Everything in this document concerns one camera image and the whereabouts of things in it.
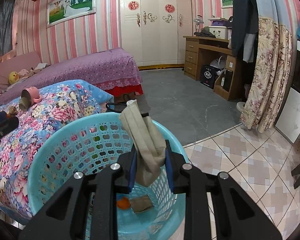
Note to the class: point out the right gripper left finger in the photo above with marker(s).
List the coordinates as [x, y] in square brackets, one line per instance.
[65, 214]

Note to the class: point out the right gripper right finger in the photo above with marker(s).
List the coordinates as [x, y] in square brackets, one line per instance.
[237, 216]

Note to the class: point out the beige paper piece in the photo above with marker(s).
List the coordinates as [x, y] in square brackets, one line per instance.
[148, 141]

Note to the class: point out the grey paper wad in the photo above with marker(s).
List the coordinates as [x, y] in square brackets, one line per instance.
[24, 104]

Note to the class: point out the orange trash in basket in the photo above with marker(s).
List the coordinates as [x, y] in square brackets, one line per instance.
[123, 203]

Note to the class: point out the brown trash in basket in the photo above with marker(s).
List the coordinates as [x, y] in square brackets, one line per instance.
[140, 204]

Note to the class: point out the floral blue bed quilt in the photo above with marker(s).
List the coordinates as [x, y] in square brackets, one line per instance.
[61, 104]

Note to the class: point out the pink metal mug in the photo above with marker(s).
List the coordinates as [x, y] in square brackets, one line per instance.
[33, 94]

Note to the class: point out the yellow duck plush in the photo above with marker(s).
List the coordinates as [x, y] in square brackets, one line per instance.
[13, 78]

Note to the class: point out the pink sofa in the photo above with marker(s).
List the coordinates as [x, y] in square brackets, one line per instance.
[16, 64]

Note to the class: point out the light blue laundry basket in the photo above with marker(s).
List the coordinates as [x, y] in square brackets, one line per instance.
[88, 145]

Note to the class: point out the grey window curtain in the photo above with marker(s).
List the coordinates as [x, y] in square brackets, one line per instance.
[6, 21]

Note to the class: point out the white standing fan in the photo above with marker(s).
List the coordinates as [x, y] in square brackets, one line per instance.
[240, 106]

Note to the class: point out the floral beige curtain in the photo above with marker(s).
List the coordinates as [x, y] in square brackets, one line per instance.
[273, 62]

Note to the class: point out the purple dotted bed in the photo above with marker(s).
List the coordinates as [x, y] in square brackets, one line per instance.
[113, 71]

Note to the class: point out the framed wedding picture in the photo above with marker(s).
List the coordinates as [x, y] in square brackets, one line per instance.
[60, 11]

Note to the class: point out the black box under desk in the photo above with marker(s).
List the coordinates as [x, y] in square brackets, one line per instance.
[208, 75]

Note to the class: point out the wooden desk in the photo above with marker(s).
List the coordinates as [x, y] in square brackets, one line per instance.
[201, 51]

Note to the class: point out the white storage box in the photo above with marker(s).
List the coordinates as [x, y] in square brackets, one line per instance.
[220, 32]

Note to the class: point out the black hanging coat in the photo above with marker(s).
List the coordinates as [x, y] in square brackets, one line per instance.
[244, 28]

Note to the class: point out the white wardrobe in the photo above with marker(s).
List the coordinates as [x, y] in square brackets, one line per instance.
[154, 31]

